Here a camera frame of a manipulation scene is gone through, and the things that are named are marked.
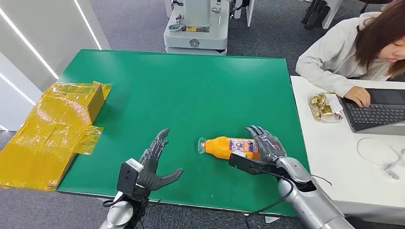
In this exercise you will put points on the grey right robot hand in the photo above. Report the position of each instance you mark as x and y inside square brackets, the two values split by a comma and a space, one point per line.
[269, 145]

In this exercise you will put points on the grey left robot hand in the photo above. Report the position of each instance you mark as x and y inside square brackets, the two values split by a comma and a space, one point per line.
[148, 167]

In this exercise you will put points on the orange juice bottle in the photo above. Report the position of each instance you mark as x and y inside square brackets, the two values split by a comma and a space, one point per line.
[224, 147]

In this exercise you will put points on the white robot base machine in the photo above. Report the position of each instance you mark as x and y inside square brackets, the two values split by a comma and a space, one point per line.
[197, 27]

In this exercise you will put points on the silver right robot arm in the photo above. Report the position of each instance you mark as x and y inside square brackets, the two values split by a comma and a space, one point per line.
[311, 196]

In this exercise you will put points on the green table mat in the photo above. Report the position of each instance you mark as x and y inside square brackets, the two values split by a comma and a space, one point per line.
[189, 126]

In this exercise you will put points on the gold foil snack packet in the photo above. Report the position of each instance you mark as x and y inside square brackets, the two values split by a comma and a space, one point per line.
[324, 107]

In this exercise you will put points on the white desk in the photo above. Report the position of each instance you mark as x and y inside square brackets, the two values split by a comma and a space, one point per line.
[348, 151]

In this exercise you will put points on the person's hand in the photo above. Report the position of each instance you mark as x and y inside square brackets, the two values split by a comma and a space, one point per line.
[359, 95]

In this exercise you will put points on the yellow film-wrapped cardboard box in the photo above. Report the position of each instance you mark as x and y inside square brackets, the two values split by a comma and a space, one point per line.
[50, 136]

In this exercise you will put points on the dark grey laptop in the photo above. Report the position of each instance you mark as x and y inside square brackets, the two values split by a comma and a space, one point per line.
[376, 110]

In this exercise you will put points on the person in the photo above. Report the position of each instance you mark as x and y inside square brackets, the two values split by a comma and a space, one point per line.
[354, 50]

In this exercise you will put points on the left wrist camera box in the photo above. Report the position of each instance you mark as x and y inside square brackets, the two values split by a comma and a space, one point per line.
[129, 177]

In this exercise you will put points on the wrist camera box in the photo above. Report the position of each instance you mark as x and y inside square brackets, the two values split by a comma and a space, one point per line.
[245, 162]
[129, 177]

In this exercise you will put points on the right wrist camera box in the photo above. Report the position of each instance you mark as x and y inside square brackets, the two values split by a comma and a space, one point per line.
[245, 162]

